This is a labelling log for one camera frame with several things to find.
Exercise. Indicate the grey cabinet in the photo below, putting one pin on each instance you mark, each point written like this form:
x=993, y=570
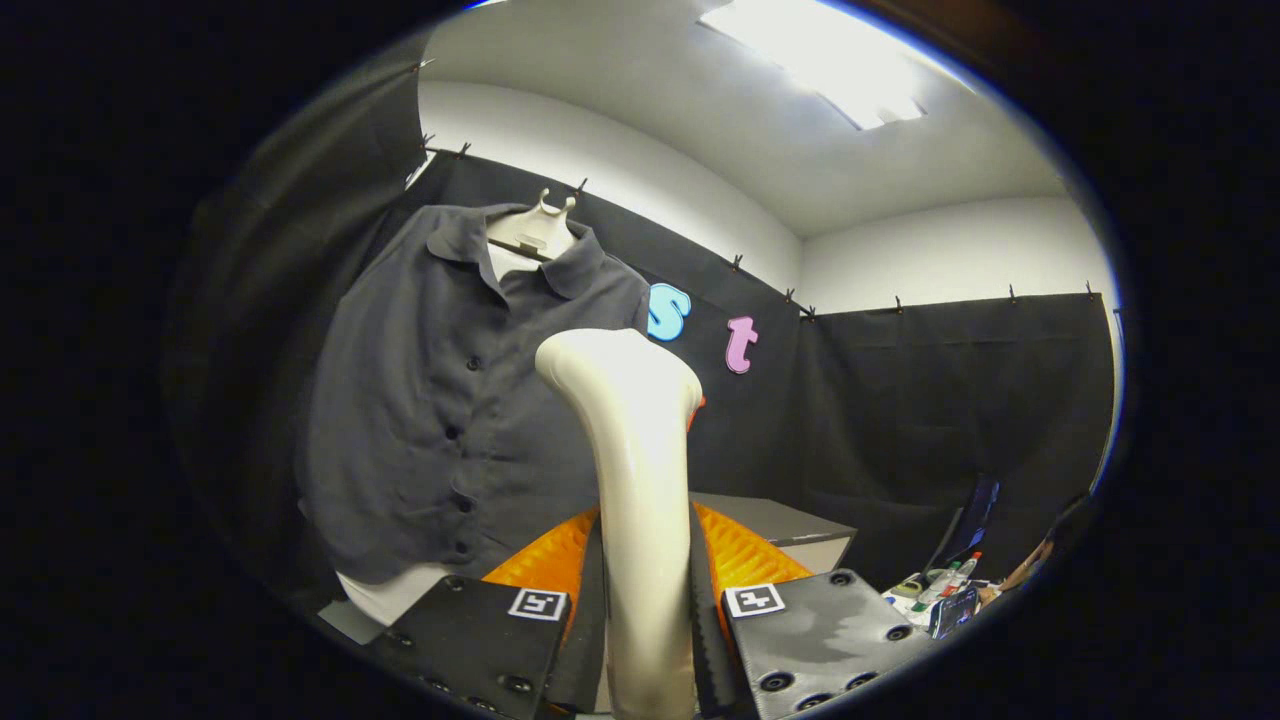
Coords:
x=780, y=520

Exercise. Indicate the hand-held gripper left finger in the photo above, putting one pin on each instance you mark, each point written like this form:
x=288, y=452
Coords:
x=590, y=640

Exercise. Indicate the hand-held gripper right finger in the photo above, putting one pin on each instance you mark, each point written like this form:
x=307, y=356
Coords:
x=703, y=640

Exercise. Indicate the dark grey button shirt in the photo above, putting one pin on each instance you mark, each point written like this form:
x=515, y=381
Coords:
x=420, y=400

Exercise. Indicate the clear plastic bottle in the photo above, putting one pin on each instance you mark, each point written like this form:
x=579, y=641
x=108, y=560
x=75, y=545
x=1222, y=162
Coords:
x=950, y=580

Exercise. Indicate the row of backdrop clips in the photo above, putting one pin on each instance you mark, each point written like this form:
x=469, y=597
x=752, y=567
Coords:
x=736, y=263

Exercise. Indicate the white garment form stand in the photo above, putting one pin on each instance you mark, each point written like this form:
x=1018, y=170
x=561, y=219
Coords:
x=535, y=235

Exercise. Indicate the cluttered white side table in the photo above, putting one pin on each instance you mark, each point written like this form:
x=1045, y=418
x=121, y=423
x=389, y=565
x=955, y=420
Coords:
x=905, y=603

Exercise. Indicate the black backdrop cloth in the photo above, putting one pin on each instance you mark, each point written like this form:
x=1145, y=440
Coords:
x=900, y=400

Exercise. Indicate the dark laptop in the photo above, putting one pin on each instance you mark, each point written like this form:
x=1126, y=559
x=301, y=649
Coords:
x=975, y=515

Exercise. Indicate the large ceiling light panel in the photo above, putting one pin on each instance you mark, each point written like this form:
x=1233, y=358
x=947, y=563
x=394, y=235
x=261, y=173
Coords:
x=830, y=60

